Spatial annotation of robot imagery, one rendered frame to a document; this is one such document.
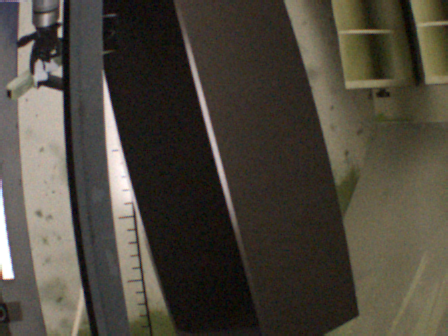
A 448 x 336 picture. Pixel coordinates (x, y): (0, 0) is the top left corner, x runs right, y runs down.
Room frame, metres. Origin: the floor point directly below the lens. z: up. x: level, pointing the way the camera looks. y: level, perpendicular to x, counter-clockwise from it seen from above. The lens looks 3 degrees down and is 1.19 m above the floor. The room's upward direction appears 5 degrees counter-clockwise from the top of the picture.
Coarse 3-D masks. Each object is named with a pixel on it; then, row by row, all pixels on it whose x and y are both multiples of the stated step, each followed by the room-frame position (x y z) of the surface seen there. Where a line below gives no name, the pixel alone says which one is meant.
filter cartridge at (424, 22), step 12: (420, 0) 3.48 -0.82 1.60; (432, 0) 3.43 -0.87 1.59; (444, 0) 3.42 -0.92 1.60; (420, 12) 3.49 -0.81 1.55; (432, 12) 3.43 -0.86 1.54; (444, 12) 3.42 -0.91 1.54; (420, 24) 3.51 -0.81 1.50; (432, 24) 3.44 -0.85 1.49; (444, 24) 3.41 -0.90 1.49; (420, 36) 3.53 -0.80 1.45; (432, 36) 3.45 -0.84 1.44; (444, 36) 3.42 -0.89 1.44; (420, 48) 3.56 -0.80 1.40; (432, 48) 3.46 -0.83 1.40; (444, 48) 3.43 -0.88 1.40; (432, 60) 3.47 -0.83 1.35; (444, 60) 3.43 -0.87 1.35; (432, 72) 3.48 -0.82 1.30; (444, 72) 3.43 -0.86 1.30; (432, 84) 3.49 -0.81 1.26; (444, 84) 3.67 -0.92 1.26
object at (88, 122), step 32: (96, 0) 1.66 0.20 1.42; (96, 32) 1.66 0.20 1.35; (96, 64) 1.66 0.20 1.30; (96, 96) 1.66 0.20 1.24; (96, 128) 1.65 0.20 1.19; (96, 160) 1.65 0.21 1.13; (96, 192) 1.65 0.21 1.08; (96, 224) 1.65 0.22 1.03; (96, 256) 1.64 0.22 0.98; (96, 288) 1.65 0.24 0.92; (96, 320) 1.68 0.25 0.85; (128, 320) 1.66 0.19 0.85
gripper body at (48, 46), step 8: (56, 24) 2.61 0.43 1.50; (40, 32) 2.62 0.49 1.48; (48, 32) 2.61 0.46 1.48; (56, 32) 2.61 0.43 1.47; (40, 40) 2.64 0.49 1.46; (48, 40) 2.62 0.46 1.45; (56, 40) 2.63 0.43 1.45; (32, 48) 2.64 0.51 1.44; (40, 48) 2.62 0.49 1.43; (48, 48) 2.61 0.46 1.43; (56, 48) 2.65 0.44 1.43; (40, 56) 2.65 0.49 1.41; (48, 56) 2.63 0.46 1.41; (56, 56) 2.66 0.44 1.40
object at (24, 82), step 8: (56, 64) 2.80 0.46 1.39; (24, 72) 2.70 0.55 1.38; (16, 80) 2.66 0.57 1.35; (24, 80) 2.66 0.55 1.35; (32, 80) 2.68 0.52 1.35; (40, 80) 2.70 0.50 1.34; (48, 80) 2.68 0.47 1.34; (56, 80) 2.67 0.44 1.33; (8, 88) 2.63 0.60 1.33; (16, 88) 2.63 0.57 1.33; (24, 88) 2.67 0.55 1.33; (56, 88) 2.68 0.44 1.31; (16, 96) 2.64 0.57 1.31
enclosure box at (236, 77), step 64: (128, 0) 3.27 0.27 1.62; (192, 0) 2.71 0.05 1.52; (256, 0) 2.82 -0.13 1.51; (128, 64) 3.27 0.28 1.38; (192, 64) 2.72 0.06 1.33; (256, 64) 2.81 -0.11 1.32; (128, 128) 3.26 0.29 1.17; (192, 128) 3.39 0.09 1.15; (256, 128) 2.80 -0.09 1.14; (320, 128) 2.91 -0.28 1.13; (192, 192) 3.38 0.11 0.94; (256, 192) 2.79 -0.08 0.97; (320, 192) 2.90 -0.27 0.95; (192, 256) 3.37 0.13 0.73; (256, 256) 2.78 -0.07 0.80; (320, 256) 2.90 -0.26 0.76; (192, 320) 3.35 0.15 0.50; (256, 320) 3.26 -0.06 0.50; (320, 320) 2.90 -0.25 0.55
